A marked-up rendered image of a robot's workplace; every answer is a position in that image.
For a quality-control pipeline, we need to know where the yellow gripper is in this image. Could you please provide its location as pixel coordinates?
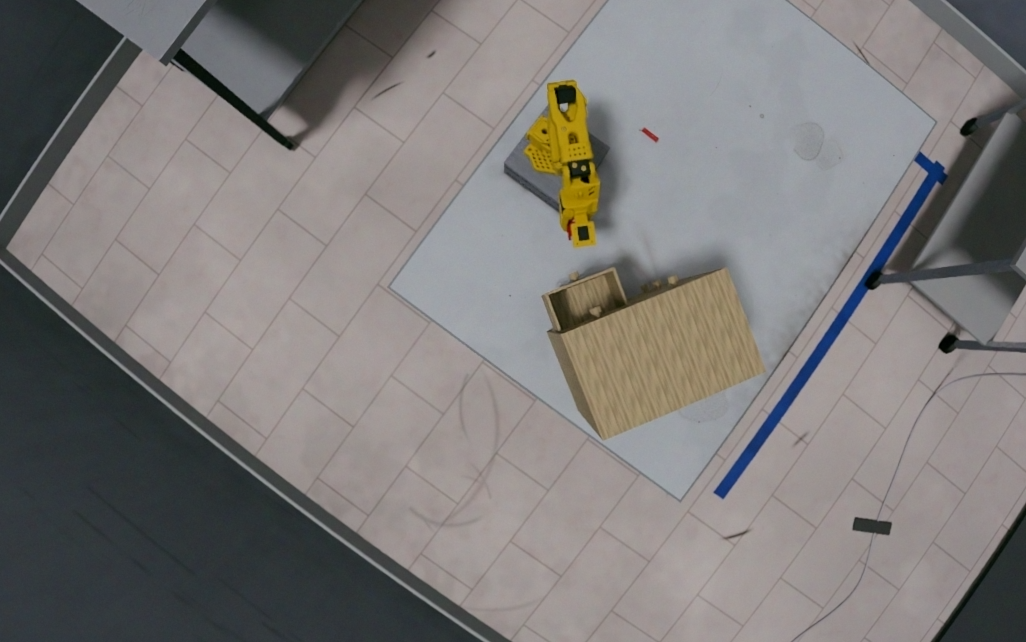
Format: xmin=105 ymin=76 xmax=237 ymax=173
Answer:
xmin=559 ymin=188 xmax=598 ymax=247

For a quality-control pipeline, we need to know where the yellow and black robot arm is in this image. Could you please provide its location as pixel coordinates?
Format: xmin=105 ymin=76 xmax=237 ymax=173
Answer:
xmin=524 ymin=80 xmax=600 ymax=200

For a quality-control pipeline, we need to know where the wooden chest of drawers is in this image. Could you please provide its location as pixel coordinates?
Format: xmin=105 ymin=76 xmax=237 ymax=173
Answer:
xmin=547 ymin=267 xmax=766 ymax=440

